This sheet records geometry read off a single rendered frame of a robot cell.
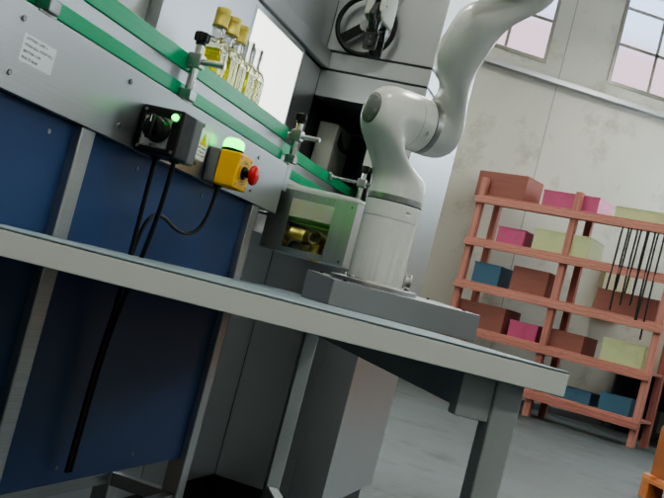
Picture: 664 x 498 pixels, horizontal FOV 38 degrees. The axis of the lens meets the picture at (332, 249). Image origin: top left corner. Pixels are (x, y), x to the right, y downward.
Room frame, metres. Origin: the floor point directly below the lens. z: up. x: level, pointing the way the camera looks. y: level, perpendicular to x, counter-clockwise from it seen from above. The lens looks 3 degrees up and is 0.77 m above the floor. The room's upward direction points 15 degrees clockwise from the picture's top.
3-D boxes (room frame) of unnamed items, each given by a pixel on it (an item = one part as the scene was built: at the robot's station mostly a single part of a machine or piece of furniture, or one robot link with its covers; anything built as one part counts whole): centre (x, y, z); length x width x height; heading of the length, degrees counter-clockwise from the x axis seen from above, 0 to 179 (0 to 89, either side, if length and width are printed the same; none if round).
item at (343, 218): (2.44, 0.07, 0.92); 0.27 x 0.17 x 0.15; 73
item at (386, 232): (2.07, -0.11, 0.90); 0.19 x 0.19 x 0.18
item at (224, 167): (1.92, 0.24, 0.96); 0.07 x 0.07 x 0.07; 73
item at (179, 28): (2.56, 0.38, 1.32); 0.90 x 0.03 x 0.34; 163
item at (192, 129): (1.65, 0.32, 0.96); 0.08 x 0.08 x 0.08; 73
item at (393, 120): (2.05, -0.08, 1.11); 0.19 x 0.12 x 0.24; 123
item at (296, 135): (2.35, 0.17, 1.12); 0.17 x 0.03 x 0.12; 73
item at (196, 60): (1.77, 0.31, 1.11); 0.07 x 0.04 x 0.13; 73
